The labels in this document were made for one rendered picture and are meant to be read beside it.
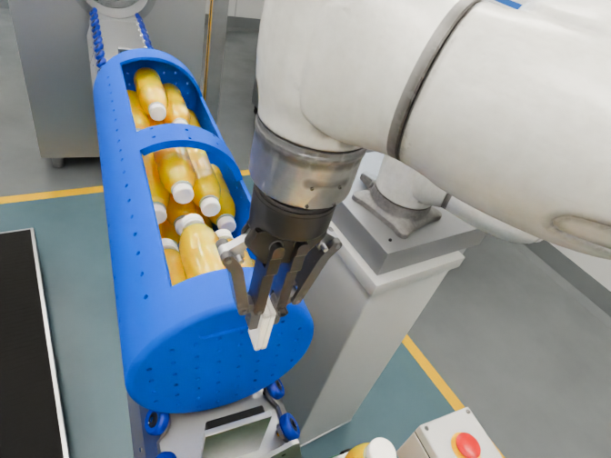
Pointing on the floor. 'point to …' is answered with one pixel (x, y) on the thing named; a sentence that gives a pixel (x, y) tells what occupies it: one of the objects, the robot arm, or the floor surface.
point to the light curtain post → (215, 54)
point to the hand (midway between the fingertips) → (261, 323)
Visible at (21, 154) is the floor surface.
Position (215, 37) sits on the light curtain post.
